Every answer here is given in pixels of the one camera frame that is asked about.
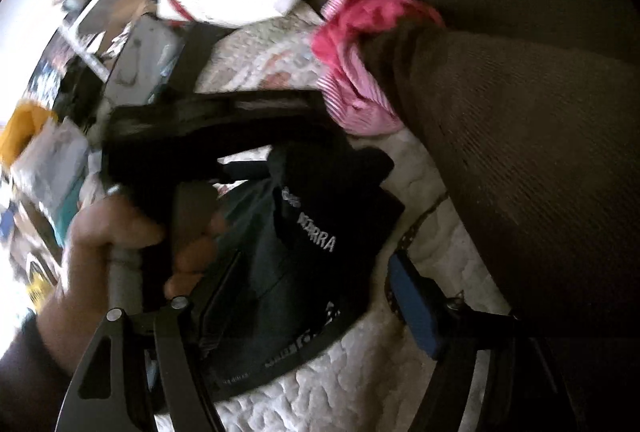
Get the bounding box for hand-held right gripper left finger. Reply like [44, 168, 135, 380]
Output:
[50, 249, 243, 432]

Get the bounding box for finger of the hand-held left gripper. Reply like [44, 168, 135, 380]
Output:
[171, 22, 228, 99]
[215, 91, 347, 139]

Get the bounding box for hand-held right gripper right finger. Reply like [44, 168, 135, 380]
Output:
[387, 252, 576, 432]

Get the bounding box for black pants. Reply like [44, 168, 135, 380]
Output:
[200, 132, 407, 404]

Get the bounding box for person's left forearm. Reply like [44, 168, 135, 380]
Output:
[0, 309, 78, 432]

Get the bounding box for person's left hand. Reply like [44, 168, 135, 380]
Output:
[37, 197, 232, 348]

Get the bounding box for grey laptop bag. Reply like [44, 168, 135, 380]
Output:
[107, 12, 187, 109]

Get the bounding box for quilted patchwork blanket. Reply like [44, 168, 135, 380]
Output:
[150, 7, 511, 432]

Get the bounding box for clear bag of grey cloth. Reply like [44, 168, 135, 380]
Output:
[10, 119, 92, 213]

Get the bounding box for pink striped cloth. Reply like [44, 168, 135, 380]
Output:
[310, 0, 447, 136]

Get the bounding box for teal cloth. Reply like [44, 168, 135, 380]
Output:
[54, 187, 85, 249]

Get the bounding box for orange yellow bag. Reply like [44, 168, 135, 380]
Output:
[0, 105, 57, 169]

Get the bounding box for dark brown sofa cushion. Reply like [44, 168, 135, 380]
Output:
[365, 20, 640, 432]

